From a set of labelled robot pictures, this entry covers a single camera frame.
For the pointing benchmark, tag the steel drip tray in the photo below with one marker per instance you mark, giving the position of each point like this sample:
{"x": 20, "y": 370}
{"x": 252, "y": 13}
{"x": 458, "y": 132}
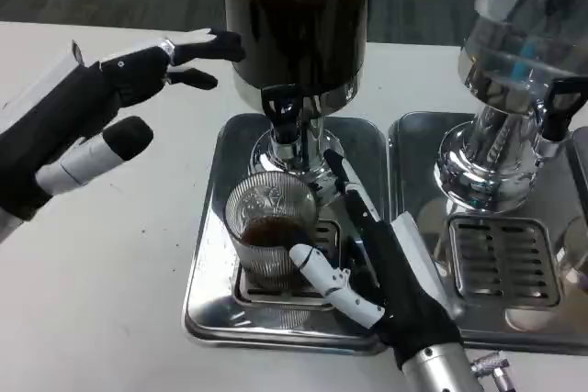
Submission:
{"x": 413, "y": 171}
{"x": 211, "y": 282}

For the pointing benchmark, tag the clear ribbed glass cup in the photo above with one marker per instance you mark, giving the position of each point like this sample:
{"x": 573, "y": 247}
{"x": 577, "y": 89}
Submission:
{"x": 271, "y": 201}

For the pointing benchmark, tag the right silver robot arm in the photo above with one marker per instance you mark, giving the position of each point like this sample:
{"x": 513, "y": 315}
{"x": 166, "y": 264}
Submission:
{"x": 436, "y": 369}

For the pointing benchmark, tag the dark drink dispenser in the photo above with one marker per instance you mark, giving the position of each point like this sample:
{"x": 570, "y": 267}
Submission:
{"x": 298, "y": 20}

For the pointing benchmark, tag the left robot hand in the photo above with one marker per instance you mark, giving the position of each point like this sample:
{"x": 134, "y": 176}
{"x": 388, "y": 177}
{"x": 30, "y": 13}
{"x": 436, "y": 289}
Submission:
{"x": 69, "y": 107}

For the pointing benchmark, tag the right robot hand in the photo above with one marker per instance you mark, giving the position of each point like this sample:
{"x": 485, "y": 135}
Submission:
{"x": 409, "y": 300}

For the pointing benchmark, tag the slotted steel drip grid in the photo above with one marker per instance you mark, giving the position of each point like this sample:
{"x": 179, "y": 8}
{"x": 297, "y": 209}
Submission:
{"x": 505, "y": 259}
{"x": 257, "y": 296}

